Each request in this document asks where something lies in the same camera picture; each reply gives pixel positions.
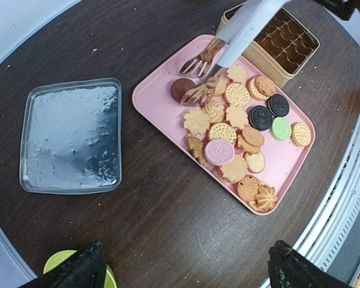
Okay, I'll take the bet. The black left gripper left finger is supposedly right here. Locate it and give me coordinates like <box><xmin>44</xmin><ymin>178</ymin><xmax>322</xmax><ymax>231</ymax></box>
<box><xmin>23</xmin><ymin>239</ymin><xmax>107</xmax><ymax>287</ymax></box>

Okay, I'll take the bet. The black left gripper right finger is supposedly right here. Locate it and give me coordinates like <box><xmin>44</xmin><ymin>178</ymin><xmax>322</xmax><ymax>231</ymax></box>
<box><xmin>268</xmin><ymin>240</ymin><xmax>349</xmax><ymax>288</ymax></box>

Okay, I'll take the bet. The silver metal tin lid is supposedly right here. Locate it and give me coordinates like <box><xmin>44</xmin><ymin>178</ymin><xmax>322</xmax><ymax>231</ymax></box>
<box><xmin>19</xmin><ymin>78</ymin><xmax>122</xmax><ymax>195</ymax></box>

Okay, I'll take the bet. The green round cookie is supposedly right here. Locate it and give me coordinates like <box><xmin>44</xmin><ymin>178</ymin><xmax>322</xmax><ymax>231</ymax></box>
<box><xmin>271</xmin><ymin>117</ymin><xmax>292</xmax><ymax>141</ymax></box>

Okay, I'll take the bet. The dark red round cookie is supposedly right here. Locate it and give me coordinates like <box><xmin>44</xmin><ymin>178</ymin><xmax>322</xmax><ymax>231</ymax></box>
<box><xmin>170</xmin><ymin>78</ymin><xmax>196</xmax><ymax>103</ymax></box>

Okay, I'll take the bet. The green bowl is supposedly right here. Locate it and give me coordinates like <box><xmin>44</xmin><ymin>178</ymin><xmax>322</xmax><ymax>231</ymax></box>
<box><xmin>43</xmin><ymin>250</ymin><xmax>117</xmax><ymax>288</ymax></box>

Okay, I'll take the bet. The swirl butter cookie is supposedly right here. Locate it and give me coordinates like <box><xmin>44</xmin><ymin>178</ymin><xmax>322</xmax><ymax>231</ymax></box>
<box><xmin>254</xmin><ymin>185</ymin><xmax>278</xmax><ymax>211</ymax></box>

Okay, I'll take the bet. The yellow round cookie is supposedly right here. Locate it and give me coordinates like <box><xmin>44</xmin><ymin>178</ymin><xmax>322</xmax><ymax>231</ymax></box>
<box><xmin>291</xmin><ymin>122</ymin><xmax>312</xmax><ymax>147</ymax></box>

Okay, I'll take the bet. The pink round cookie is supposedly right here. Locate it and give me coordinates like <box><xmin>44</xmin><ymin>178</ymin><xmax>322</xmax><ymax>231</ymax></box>
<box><xmin>204</xmin><ymin>139</ymin><xmax>235</xmax><ymax>166</ymax></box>

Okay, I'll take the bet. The black sandwich cookie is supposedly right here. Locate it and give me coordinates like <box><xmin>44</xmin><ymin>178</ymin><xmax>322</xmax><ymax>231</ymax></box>
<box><xmin>249</xmin><ymin>105</ymin><xmax>273</xmax><ymax>131</ymax></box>
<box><xmin>267</xmin><ymin>94</ymin><xmax>290</xmax><ymax>117</ymax></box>

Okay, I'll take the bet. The pink tray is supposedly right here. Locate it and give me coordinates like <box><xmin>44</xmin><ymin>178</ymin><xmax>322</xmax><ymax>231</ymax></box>
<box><xmin>132</xmin><ymin>34</ymin><xmax>316</xmax><ymax>215</ymax></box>

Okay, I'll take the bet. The gold cookie tin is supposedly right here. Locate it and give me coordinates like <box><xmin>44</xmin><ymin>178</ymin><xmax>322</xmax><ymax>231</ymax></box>
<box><xmin>220</xmin><ymin>2</ymin><xmax>321</xmax><ymax>88</ymax></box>

